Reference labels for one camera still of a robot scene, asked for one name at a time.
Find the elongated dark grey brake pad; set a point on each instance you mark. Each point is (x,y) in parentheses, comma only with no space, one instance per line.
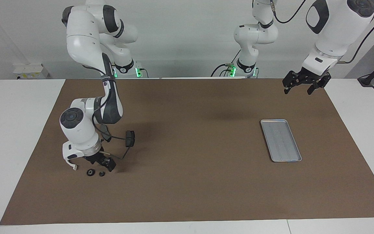
(108,138)

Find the brown table mat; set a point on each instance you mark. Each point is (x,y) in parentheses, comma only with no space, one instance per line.
(190,182)

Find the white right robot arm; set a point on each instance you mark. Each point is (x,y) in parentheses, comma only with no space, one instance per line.
(83,39)

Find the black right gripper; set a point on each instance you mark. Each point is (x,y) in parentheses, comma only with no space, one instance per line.
(96,158)

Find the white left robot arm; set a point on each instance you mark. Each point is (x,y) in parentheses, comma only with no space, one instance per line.
(333,29)

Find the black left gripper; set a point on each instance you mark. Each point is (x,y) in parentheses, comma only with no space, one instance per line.
(304,78)

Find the rectangular dark grey brake pad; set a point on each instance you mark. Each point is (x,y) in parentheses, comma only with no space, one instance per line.
(130,139)

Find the large black bearing gear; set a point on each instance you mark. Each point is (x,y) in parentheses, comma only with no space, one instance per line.
(91,172)

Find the silver metal tray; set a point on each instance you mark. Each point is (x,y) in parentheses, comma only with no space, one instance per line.
(281,140)

